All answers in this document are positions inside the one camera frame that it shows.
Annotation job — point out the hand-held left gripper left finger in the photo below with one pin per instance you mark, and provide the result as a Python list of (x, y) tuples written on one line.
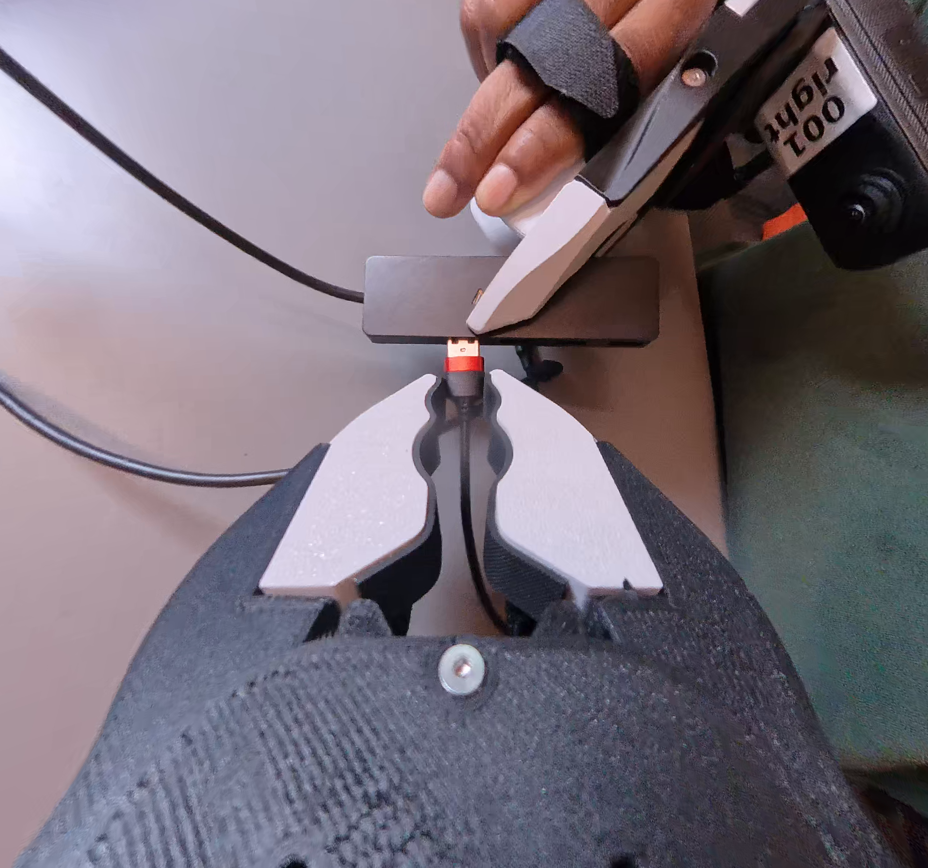
[(355, 505)]

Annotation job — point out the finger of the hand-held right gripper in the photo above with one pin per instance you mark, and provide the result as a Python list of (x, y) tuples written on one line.
[(544, 259), (497, 230)]

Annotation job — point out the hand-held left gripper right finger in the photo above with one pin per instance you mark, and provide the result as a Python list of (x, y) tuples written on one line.
[(565, 505)]

